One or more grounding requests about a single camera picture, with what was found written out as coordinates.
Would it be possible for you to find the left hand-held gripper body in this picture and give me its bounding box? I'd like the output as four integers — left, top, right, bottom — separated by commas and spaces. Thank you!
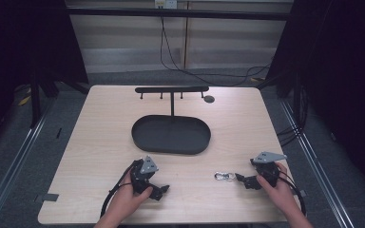
129, 155, 160, 196

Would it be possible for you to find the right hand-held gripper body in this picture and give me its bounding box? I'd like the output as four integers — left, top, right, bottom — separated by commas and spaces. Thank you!
249, 151, 288, 188

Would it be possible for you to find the silver key ring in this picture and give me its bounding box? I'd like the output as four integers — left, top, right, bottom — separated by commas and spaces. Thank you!
214, 171, 238, 182

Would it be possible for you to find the person's left hand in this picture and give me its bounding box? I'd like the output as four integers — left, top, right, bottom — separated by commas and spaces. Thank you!
106, 171, 153, 220

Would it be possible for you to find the person's right hand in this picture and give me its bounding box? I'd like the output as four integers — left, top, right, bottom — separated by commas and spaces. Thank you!
256, 161, 297, 217

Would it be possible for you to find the black key rack with tray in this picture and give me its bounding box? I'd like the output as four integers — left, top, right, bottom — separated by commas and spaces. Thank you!
130, 85, 212, 156

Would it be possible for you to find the dark curtain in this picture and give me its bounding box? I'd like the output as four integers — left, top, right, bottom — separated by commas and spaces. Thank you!
0, 0, 89, 156
265, 0, 365, 203

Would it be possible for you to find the black metal stand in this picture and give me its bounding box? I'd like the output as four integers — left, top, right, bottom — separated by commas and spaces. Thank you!
28, 63, 91, 129

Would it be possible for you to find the yellow floor marker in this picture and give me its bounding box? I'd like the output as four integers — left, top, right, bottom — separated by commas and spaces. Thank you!
16, 87, 32, 107

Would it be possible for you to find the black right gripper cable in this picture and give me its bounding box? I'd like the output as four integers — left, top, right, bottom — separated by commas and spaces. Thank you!
275, 169, 308, 217

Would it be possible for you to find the metal floor rail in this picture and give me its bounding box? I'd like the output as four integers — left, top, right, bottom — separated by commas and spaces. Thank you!
279, 99, 357, 228
0, 98, 56, 228

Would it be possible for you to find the bundle of black floor cables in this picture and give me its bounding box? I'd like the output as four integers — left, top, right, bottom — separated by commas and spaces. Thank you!
276, 84, 310, 147

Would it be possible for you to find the black cable from wall socket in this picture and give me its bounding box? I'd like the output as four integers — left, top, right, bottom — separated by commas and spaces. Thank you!
159, 15, 273, 87

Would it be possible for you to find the black horizontal frame bar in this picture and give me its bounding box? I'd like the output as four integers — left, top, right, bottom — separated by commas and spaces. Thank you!
66, 7, 294, 22

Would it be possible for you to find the white wall socket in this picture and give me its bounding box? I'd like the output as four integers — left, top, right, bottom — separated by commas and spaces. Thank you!
154, 0, 179, 10

